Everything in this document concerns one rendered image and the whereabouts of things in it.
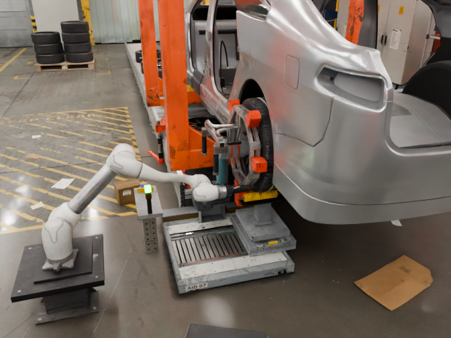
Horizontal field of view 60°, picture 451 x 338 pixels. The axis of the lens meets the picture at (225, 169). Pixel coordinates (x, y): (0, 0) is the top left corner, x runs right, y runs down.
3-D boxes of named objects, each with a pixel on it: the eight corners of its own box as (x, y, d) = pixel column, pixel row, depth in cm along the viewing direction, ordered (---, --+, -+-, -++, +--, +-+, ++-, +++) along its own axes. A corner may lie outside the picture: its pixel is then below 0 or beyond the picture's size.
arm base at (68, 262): (39, 275, 231) (37, 267, 228) (49, 252, 251) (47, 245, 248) (72, 272, 233) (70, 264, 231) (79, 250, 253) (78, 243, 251)
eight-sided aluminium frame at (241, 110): (259, 198, 261) (262, 121, 238) (249, 200, 259) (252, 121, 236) (235, 165, 308) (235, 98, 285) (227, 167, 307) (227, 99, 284)
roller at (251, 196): (280, 198, 281) (280, 191, 278) (241, 204, 274) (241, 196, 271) (277, 194, 286) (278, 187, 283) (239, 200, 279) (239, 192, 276)
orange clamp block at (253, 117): (258, 127, 249) (262, 118, 241) (247, 128, 247) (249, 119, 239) (256, 118, 252) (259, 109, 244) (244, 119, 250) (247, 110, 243)
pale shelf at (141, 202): (163, 216, 270) (162, 212, 269) (137, 220, 266) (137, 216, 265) (156, 188, 308) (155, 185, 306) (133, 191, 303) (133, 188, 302)
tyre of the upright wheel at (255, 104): (268, 184, 314) (305, 193, 250) (240, 188, 308) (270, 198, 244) (260, 102, 309) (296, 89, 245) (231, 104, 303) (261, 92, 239)
